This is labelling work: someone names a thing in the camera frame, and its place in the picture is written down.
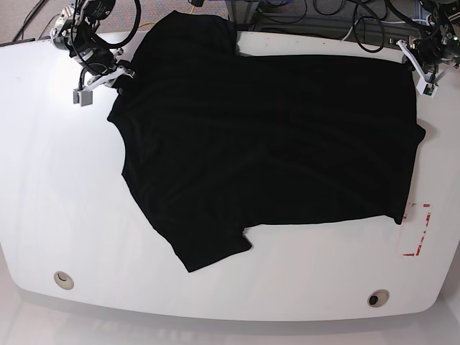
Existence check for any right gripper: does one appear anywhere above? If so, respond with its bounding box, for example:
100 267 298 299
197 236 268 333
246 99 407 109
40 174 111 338
75 48 136 91

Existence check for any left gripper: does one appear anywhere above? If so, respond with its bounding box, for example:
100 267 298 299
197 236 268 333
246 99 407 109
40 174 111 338
396 37 459 85

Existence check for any black t-shirt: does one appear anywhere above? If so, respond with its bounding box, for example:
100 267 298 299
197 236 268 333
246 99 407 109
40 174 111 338
108 11 426 272

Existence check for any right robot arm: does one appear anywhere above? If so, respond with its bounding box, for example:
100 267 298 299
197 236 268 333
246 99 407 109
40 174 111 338
50 1 142 103

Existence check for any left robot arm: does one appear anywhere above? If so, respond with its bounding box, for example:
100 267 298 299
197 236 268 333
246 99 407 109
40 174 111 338
385 1 459 87

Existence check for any red tape rectangle marking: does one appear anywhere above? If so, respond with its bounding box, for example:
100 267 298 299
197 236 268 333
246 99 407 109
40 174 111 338
398 203 432 257

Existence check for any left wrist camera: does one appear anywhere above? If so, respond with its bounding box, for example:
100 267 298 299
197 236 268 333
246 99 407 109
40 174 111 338
415 78 438 98

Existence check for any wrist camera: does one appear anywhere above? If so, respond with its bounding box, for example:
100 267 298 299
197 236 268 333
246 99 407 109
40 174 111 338
415 78 438 98
73 89 93 106

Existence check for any white cable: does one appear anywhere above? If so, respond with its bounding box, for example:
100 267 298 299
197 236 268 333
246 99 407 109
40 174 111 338
341 16 431 42

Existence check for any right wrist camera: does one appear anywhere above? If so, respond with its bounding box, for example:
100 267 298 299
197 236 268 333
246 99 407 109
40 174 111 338
73 89 93 106

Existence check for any yellow cable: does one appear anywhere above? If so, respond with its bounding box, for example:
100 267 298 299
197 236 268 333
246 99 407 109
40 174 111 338
138 3 201 32

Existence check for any left table cable grommet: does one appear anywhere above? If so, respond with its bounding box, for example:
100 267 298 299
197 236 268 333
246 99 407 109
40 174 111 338
54 272 75 290

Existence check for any table cable grommet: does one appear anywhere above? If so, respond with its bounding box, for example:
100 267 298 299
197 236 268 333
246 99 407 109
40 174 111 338
54 272 75 290
367 290 390 308

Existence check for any right table cable grommet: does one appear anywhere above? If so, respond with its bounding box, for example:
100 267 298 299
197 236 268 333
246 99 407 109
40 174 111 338
367 290 390 308

